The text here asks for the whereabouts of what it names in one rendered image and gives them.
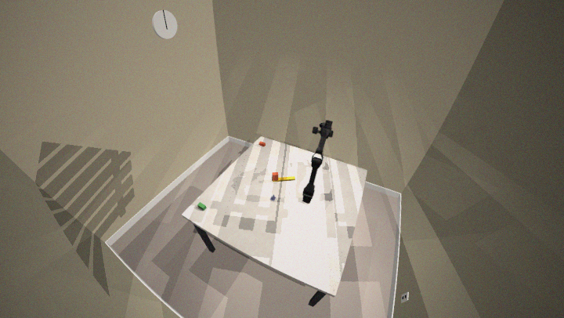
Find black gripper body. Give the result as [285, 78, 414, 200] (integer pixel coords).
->
[312, 127, 333, 138]

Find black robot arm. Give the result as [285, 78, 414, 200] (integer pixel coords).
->
[303, 120, 333, 204]

